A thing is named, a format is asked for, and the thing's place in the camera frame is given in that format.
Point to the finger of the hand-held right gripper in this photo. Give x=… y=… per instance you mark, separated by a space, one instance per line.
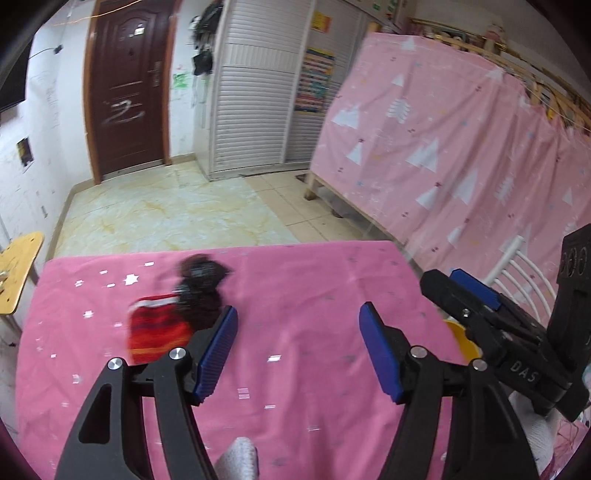
x=457 y=297
x=475 y=286

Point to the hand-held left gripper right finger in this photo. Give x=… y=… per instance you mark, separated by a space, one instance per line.
x=378 y=350

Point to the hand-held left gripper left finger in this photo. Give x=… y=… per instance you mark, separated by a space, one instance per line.
x=217 y=350

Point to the yellow plastic basin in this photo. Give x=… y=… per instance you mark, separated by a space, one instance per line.
x=464 y=344

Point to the red cloth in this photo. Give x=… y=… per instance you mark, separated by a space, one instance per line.
x=157 y=327

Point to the black cloth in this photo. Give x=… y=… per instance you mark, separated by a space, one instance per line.
x=203 y=281

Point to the person's right forearm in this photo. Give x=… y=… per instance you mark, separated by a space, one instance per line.
x=567 y=457

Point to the person's left hand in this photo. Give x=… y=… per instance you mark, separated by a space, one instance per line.
x=238 y=459

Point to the person's right hand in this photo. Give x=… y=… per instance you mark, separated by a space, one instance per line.
x=542 y=438

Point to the white metal chair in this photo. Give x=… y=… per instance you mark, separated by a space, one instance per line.
x=512 y=258

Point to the pink tablecloth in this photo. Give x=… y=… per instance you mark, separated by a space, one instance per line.
x=300 y=286

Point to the pink tree print curtain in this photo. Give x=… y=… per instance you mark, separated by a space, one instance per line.
x=438 y=138

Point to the yellow wooden stool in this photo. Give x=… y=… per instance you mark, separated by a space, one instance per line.
x=18 y=267

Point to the white slatted wardrobe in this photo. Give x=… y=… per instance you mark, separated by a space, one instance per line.
x=254 y=115

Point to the pink doll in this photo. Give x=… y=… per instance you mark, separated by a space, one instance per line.
x=494 y=34

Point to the colourful grid poster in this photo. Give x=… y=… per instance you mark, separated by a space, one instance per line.
x=314 y=81

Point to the dark brown door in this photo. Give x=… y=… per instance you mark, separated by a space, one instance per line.
x=129 y=92

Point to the small black hanging bag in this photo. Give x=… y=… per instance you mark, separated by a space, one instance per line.
x=202 y=62

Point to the orange poster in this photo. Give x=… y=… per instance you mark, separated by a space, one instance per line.
x=321 y=21

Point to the large black hanging bag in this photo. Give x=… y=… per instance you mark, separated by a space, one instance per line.
x=208 y=23

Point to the black television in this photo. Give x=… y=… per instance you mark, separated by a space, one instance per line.
x=11 y=83

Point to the wall switch box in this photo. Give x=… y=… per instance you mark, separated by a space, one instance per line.
x=25 y=151

